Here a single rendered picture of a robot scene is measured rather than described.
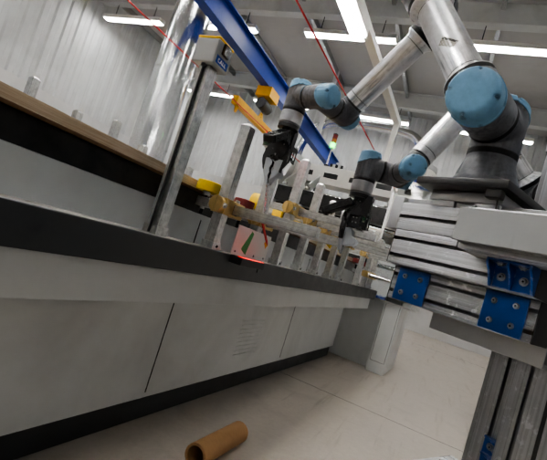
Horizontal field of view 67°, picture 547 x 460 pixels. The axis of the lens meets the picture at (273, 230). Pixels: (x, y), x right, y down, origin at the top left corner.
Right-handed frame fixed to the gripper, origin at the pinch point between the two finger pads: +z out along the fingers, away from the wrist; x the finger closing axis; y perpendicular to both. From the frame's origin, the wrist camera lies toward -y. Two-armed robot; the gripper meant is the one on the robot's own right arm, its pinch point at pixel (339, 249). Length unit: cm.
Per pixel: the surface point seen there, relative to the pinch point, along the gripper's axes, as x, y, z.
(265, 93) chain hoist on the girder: 398, -295, -232
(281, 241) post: 19.3, -30.0, 1.5
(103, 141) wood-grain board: -66, -45, -7
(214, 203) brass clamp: -33.4, -31.3, -1.8
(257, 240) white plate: -4.2, -28.7, 4.4
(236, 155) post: -30.7, -30.2, -18.3
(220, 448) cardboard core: -4, -20, 76
